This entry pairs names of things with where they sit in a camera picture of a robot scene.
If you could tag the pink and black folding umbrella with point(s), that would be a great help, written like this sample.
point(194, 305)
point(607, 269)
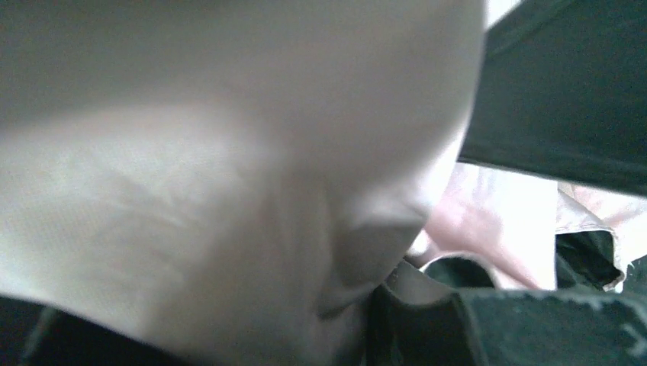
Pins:
point(231, 182)

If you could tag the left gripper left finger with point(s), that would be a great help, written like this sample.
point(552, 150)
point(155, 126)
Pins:
point(33, 334)

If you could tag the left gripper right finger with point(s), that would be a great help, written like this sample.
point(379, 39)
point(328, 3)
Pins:
point(430, 324)

